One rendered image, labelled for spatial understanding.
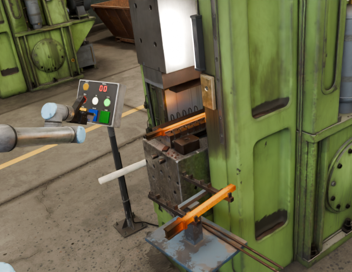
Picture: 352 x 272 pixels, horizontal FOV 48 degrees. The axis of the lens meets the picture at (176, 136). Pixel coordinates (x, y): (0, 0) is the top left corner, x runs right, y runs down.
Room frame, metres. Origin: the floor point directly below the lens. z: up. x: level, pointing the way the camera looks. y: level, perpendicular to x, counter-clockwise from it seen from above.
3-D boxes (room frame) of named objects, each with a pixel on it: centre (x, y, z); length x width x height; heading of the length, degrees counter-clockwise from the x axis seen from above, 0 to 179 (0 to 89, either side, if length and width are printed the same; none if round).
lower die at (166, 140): (2.18, -0.09, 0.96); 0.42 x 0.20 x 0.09; 121
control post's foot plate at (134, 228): (2.51, 0.44, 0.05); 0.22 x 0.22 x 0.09; 31
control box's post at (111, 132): (2.51, 0.44, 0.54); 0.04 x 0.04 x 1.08; 31
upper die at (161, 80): (2.18, -0.09, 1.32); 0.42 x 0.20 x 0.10; 121
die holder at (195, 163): (2.14, -0.13, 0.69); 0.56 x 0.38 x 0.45; 121
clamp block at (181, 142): (1.95, -0.06, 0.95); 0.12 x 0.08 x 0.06; 121
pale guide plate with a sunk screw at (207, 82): (1.87, -0.19, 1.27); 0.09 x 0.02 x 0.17; 31
